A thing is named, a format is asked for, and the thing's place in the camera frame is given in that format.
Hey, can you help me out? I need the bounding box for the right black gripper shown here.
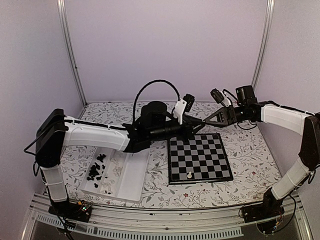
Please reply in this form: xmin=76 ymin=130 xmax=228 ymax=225
xmin=204 ymin=105 xmax=247 ymax=129

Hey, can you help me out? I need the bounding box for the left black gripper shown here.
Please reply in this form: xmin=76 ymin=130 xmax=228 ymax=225
xmin=149 ymin=115 xmax=206 ymax=144

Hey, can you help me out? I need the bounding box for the white chess pawn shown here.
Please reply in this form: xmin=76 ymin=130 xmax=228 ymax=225
xmin=187 ymin=171 xmax=194 ymax=179

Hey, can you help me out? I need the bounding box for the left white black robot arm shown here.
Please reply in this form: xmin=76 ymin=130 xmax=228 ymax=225
xmin=32 ymin=99 xmax=205 ymax=217

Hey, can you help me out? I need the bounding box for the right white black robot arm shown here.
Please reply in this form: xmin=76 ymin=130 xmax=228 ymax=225
xmin=204 ymin=85 xmax=320 ymax=218

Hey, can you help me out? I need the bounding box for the black silver chess board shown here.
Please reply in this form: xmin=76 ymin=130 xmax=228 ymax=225
xmin=167 ymin=133 xmax=234 ymax=185

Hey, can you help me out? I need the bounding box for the pile of white chess pieces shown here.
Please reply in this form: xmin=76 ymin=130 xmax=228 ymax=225
xmin=99 ymin=151 xmax=126 ymax=197

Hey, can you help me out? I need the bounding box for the pile of black chess pieces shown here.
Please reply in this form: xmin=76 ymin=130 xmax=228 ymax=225
xmin=86 ymin=153 xmax=107 ymax=188

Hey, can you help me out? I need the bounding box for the white plastic compartment tray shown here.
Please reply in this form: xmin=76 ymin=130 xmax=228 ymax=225
xmin=79 ymin=147 xmax=151 ymax=202

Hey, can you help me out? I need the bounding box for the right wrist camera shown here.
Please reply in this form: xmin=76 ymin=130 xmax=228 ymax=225
xmin=210 ymin=88 xmax=232 ymax=107

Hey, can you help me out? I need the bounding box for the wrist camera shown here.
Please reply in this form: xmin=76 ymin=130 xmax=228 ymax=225
xmin=172 ymin=93 xmax=195 ymax=125
xmin=210 ymin=88 xmax=232 ymax=107

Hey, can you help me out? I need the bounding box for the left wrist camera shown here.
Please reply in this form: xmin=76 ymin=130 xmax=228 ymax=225
xmin=172 ymin=93 xmax=195 ymax=125

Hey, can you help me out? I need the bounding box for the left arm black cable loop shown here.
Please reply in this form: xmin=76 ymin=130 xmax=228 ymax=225
xmin=132 ymin=79 xmax=181 ymax=126

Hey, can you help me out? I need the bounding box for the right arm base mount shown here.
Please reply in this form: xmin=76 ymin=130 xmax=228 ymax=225
xmin=238 ymin=203 xmax=285 ymax=235

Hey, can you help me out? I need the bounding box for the right aluminium frame post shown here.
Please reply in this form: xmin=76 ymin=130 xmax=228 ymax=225
xmin=251 ymin=0 xmax=275 ymax=90

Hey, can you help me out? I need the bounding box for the aluminium frame post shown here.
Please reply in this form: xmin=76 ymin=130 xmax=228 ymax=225
xmin=251 ymin=0 xmax=275 ymax=90
xmin=56 ymin=0 xmax=88 ymax=107

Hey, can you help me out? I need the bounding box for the front aluminium rail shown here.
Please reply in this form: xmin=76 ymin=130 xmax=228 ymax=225
xmin=22 ymin=194 xmax=315 ymax=240

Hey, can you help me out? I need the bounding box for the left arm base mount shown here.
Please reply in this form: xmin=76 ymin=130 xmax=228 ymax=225
xmin=48 ymin=199 xmax=92 ymax=223

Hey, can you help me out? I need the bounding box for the left aluminium frame post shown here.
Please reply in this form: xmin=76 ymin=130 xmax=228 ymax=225
xmin=56 ymin=0 xmax=88 ymax=107

